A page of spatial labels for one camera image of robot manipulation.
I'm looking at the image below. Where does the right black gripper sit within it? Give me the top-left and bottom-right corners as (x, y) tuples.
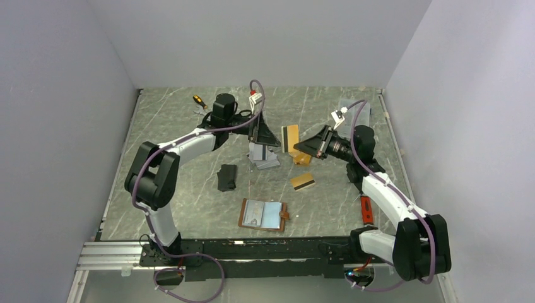
(294, 125), (357, 163)

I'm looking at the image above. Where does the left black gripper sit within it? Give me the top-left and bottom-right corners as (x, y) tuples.
(226, 110), (281, 148)

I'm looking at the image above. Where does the gold card with stripe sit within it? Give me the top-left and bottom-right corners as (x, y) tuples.
(290, 172), (315, 191)

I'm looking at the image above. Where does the brown leather card holder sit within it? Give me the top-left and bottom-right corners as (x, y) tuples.
(238, 199), (290, 232)

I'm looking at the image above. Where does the gold card stack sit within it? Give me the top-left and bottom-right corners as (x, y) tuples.
(289, 151), (312, 166)

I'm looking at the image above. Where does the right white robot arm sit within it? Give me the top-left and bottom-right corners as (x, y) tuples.
(294, 125), (452, 281)

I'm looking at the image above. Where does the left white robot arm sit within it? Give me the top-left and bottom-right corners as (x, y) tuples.
(124, 90), (280, 265)

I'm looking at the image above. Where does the black card stack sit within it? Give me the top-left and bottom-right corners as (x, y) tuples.
(217, 164), (237, 192)

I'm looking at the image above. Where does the clear plastic organizer box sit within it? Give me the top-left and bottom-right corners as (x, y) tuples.
(338, 98), (371, 127)

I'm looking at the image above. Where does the orange black screwdriver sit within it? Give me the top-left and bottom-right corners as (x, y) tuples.
(192, 95), (208, 110)

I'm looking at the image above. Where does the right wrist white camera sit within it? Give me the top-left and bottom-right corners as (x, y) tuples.
(331, 107), (348, 130)

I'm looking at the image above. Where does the red handled tool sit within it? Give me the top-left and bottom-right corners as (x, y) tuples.
(360, 195), (374, 225)

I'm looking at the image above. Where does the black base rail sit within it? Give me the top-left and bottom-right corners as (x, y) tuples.
(139, 236), (381, 282)

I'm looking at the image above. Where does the aluminium frame rail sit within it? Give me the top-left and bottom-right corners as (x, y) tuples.
(66, 238), (459, 303)

